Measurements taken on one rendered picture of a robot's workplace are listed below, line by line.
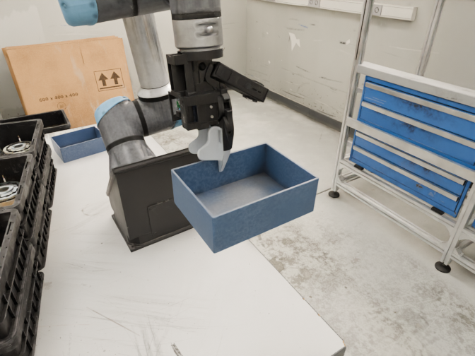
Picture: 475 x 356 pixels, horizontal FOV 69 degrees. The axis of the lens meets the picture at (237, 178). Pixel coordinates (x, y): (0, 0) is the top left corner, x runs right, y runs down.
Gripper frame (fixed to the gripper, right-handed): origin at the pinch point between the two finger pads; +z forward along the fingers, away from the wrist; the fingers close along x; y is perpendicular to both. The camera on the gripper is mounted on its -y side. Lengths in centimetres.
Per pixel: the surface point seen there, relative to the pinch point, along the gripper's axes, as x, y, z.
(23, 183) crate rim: -48, 36, 13
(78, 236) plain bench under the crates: -51, 28, 36
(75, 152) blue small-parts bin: -104, 20, 26
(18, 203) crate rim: -39, 38, 14
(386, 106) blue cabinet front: -72, -139, 29
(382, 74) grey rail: -76, -137, 11
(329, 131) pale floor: -190, -212, 90
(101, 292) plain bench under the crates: -26, 26, 39
